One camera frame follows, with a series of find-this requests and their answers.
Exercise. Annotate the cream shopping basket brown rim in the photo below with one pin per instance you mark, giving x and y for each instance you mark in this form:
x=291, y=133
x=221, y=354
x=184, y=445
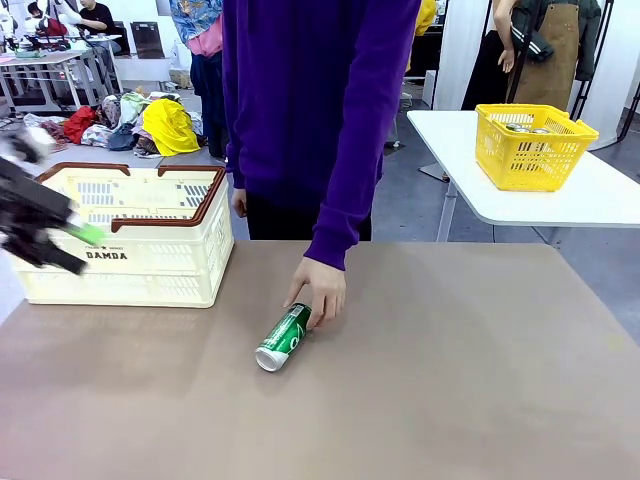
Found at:
x=150, y=270

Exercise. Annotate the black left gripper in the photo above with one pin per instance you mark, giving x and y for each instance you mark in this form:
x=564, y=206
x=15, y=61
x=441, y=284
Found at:
x=30, y=200

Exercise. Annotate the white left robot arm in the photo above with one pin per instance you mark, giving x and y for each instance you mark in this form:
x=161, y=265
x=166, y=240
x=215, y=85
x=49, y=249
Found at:
x=20, y=142

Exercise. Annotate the seated person in black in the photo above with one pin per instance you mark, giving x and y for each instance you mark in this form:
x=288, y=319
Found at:
x=100, y=22

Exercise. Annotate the black background chair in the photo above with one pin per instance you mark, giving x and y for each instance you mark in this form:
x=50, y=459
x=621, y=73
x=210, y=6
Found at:
x=148, y=40

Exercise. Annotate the navy hanging trousers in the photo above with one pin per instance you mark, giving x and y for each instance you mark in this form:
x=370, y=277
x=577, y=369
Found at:
x=210, y=100

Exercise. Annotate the black hanging garment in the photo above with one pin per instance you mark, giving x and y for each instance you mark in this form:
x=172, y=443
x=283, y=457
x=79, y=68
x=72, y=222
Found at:
x=490, y=75

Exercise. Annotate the brown apron on mannequin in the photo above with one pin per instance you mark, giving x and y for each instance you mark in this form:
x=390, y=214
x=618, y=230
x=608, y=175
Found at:
x=550, y=60

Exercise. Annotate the person's left hand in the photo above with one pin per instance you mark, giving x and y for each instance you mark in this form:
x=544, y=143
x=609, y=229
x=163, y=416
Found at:
x=325, y=290

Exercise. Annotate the pile of mixed clothes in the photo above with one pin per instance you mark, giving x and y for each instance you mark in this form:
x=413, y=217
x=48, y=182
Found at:
x=120, y=125

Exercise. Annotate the green drink can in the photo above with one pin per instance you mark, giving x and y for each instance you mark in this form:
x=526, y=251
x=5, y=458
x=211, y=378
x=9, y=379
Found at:
x=282, y=340

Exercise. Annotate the white side table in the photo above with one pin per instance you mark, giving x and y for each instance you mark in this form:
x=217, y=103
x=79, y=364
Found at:
x=590, y=200

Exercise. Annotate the person's right hand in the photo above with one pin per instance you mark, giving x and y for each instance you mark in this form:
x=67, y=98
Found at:
x=240, y=202

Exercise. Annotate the pink hanging garment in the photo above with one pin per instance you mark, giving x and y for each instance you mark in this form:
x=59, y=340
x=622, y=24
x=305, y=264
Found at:
x=207, y=42

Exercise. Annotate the yellow hanging jacket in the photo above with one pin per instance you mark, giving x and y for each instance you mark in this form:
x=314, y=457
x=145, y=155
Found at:
x=425, y=20

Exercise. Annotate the yellow plastic basket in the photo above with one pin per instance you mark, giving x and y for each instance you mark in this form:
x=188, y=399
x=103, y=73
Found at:
x=530, y=170

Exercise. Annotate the dark jacket white stripes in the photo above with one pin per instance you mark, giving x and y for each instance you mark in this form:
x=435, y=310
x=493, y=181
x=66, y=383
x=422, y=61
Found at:
x=531, y=41

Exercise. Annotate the grey metal work table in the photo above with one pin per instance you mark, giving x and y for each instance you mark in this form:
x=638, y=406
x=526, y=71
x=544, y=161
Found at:
x=50, y=60

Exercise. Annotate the person's right forearm purple sleeve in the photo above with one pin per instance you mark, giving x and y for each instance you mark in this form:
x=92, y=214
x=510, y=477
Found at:
x=236, y=167

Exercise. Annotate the silver top drink can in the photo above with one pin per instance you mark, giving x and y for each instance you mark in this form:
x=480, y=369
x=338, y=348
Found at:
x=517, y=128
x=540, y=131

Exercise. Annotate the background white robot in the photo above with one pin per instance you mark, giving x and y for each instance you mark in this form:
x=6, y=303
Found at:
x=50, y=25

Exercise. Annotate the person in purple sweater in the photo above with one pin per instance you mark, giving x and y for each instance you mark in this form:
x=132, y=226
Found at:
x=300, y=100

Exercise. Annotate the red garment in pile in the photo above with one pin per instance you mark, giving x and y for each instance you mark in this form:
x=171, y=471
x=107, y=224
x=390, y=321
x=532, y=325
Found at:
x=80, y=125

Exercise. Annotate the blue floral hanging shirt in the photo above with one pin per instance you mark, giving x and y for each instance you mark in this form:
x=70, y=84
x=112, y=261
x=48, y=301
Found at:
x=192, y=17

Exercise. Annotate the yellow garment in pile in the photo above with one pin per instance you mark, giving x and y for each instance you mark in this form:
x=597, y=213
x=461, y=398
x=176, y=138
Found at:
x=170, y=127

